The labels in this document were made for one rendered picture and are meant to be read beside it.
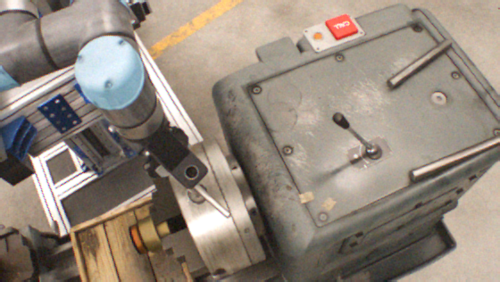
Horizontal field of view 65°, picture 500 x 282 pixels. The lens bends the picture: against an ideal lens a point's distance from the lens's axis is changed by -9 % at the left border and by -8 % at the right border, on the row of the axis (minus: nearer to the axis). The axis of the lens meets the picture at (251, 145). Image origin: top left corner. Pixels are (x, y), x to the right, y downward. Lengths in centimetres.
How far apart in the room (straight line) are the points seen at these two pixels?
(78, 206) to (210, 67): 112
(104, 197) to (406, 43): 156
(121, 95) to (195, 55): 219
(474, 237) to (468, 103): 136
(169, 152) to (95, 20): 22
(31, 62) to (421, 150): 72
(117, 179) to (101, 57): 166
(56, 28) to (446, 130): 75
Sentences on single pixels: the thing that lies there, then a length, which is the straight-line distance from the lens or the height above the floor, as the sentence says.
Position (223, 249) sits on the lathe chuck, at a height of 117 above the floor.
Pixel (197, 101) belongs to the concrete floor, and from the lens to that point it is 247.
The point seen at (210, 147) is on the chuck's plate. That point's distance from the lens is 93.
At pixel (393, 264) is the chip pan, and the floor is 54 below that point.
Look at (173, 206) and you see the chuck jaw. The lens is 98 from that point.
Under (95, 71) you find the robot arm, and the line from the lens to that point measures 49.
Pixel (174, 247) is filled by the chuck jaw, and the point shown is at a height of 111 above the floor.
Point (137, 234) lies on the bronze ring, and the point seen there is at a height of 112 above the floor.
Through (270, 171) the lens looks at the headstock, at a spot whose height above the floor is 125.
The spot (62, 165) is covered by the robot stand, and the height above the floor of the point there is 21.
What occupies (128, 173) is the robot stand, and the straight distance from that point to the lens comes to 213.
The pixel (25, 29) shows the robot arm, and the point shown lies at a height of 168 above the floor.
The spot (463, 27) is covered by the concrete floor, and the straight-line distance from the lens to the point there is 298.
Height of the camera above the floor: 204
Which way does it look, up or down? 63 degrees down
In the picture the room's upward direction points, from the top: 10 degrees counter-clockwise
